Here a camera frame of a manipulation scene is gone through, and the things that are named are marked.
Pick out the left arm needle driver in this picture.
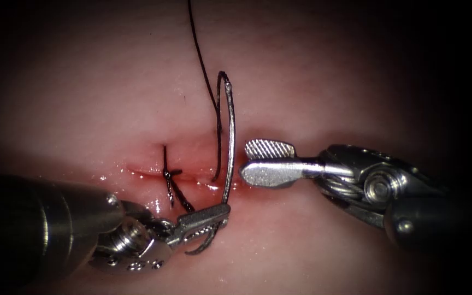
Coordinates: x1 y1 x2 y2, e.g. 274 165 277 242
90 200 176 274

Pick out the right arm needle driver jaw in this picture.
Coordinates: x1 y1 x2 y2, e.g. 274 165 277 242
239 157 327 189
244 139 297 161

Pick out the right arm needle driver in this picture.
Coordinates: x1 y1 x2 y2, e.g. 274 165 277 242
313 144 443 230

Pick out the left arm needle driver jaw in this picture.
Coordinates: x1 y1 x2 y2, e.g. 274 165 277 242
166 203 232 243
182 219 229 246

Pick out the curved steel needle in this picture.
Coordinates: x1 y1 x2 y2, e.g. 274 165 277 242
184 70 237 256

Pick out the black thread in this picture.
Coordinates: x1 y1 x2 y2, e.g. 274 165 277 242
186 0 225 183

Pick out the black stitching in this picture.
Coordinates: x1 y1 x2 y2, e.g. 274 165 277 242
162 144 196 214

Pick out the tissue pad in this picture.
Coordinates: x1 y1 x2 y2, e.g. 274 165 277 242
0 0 472 295

